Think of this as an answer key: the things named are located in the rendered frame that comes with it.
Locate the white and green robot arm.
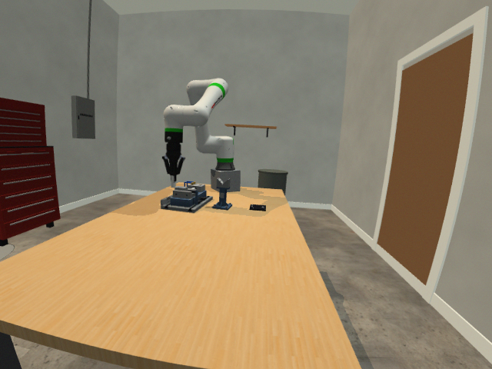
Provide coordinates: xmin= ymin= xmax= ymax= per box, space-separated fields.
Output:
xmin=164 ymin=78 xmax=235 ymax=171

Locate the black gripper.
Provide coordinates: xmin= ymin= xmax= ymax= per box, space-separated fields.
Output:
xmin=162 ymin=144 xmax=185 ymax=188

